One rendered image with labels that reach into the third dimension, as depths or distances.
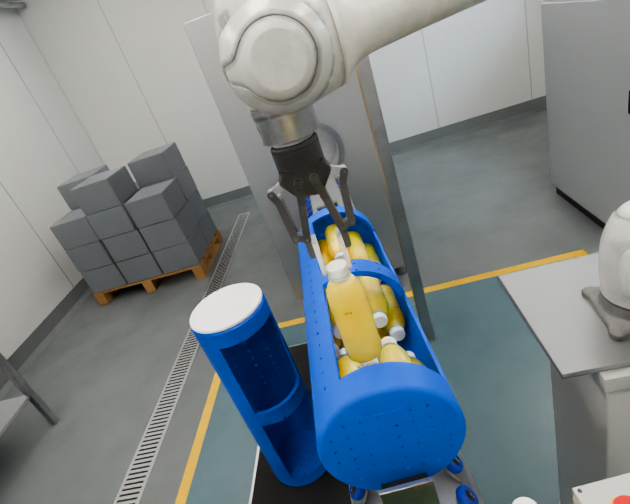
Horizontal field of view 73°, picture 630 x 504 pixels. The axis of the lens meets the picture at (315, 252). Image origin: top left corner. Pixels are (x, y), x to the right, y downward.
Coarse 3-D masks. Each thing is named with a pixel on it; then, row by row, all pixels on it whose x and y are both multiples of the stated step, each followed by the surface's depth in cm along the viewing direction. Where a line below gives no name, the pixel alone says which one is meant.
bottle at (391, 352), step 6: (390, 342) 98; (384, 348) 96; (390, 348) 95; (396, 348) 94; (402, 348) 95; (384, 354) 94; (390, 354) 93; (396, 354) 93; (402, 354) 93; (384, 360) 93; (390, 360) 92; (396, 360) 91; (402, 360) 91; (408, 360) 92
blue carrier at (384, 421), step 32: (320, 224) 153; (384, 256) 135; (320, 288) 110; (320, 320) 100; (416, 320) 103; (320, 352) 92; (416, 352) 107; (320, 384) 85; (352, 384) 77; (384, 384) 74; (416, 384) 75; (448, 384) 82; (320, 416) 80; (352, 416) 76; (384, 416) 76; (416, 416) 77; (448, 416) 78; (320, 448) 79; (352, 448) 80; (384, 448) 80; (416, 448) 81; (448, 448) 82; (352, 480) 84; (384, 480) 85
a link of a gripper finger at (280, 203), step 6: (270, 192) 66; (270, 198) 67; (276, 198) 67; (282, 198) 69; (276, 204) 67; (282, 204) 67; (282, 210) 68; (288, 210) 70; (282, 216) 68; (288, 216) 68; (288, 222) 69; (288, 228) 69; (294, 228) 69; (294, 234) 70; (294, 240) 70
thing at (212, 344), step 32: (256, 320) 147; (224, 352) 172; (256, 352) 182; (288, 352) 166; (224, 384) 159; (256, 384) 187; (288, 384) 191; (256, 416) 162; (288, 416) 201; (288, 448) 199; (288, 480) 181
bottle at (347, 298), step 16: (336, 288) 74; (352, 288) 74; (336, 304) 75; (352, 304) 74; (368, 304) 77; (336, 320) 78; (352, 320) 76; (368, 320) 77; (352, 336) 77; (368, 336) 78; (352, 352) 80; (368, 352) 79
